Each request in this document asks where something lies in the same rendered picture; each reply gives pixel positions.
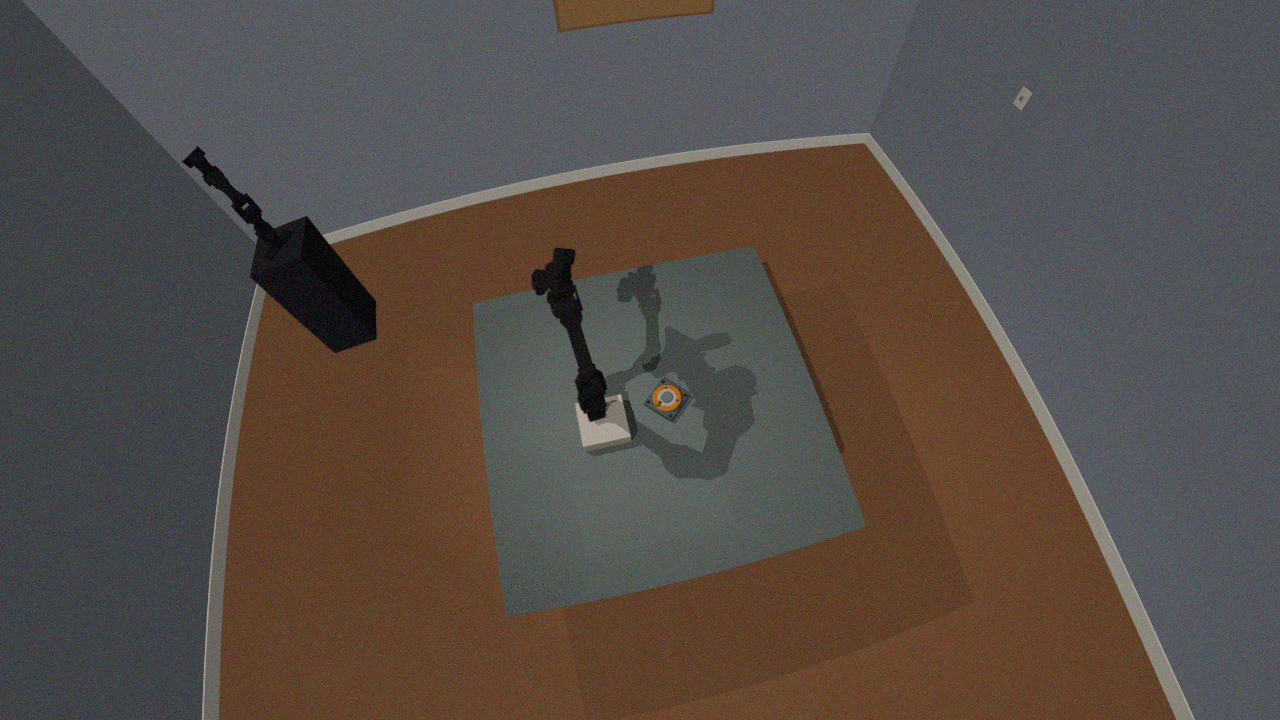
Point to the orange round plate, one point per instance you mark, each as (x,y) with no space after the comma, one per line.
(667,406)

